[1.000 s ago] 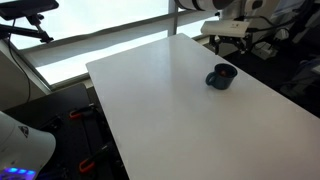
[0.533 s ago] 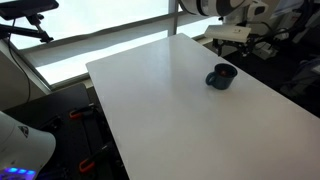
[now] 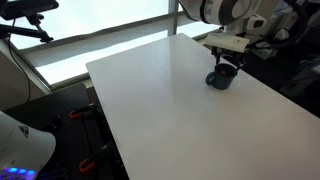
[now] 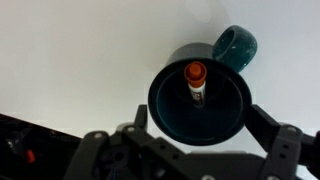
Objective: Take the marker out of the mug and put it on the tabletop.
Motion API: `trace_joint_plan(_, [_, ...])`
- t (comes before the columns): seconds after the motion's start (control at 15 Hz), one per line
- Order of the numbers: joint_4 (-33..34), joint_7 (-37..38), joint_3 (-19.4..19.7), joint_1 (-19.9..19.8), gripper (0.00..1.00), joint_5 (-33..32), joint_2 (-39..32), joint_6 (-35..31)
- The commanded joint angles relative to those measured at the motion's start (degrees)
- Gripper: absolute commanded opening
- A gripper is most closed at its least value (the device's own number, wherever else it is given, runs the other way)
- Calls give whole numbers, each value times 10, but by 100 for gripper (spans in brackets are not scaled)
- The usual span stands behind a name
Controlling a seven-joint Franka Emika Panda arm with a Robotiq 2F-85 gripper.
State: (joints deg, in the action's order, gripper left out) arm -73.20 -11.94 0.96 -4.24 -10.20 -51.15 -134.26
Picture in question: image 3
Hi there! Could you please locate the thin black camera cable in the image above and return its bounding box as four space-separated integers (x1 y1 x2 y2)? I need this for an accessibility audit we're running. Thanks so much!
7 19 33 105

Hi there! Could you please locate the grey window frame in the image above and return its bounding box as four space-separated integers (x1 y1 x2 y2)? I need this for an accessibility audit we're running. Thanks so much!
9 0 221 92

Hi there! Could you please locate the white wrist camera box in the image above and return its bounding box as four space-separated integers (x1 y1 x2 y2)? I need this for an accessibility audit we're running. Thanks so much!
203 32 251 53

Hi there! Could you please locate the orange handled clamp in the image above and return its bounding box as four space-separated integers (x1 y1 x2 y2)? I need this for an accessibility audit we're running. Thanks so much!
78 143 115 174
68 105 96 121

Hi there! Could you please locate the black camera on stand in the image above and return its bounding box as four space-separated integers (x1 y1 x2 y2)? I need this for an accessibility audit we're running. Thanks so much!
0 0 60 21

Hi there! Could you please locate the white device with blue lights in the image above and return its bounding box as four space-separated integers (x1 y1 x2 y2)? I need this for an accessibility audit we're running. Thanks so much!
0 110 57 180

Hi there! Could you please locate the white power adapter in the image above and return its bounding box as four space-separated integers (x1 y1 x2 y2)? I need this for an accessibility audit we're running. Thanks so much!
251 42 280 61

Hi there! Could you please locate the dark blue mug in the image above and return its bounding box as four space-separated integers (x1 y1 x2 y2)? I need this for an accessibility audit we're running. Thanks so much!
205 63 239 91

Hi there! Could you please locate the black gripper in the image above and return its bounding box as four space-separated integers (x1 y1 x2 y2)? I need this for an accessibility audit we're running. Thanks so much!
211 46 249 71

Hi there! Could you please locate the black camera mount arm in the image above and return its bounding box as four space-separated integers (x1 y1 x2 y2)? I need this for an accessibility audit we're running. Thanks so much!
0 14 55 44

